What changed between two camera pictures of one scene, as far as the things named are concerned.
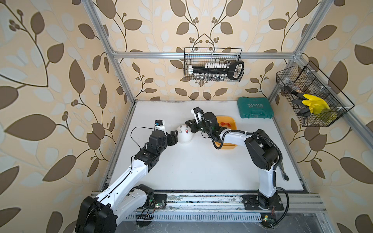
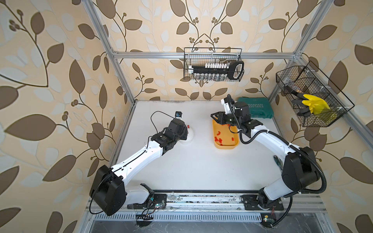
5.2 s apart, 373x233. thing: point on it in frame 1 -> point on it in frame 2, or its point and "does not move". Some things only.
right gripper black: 194,124 -> 221,116
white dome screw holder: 184,134 does not move
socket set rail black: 217,71 does not move
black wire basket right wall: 315,100 does not move
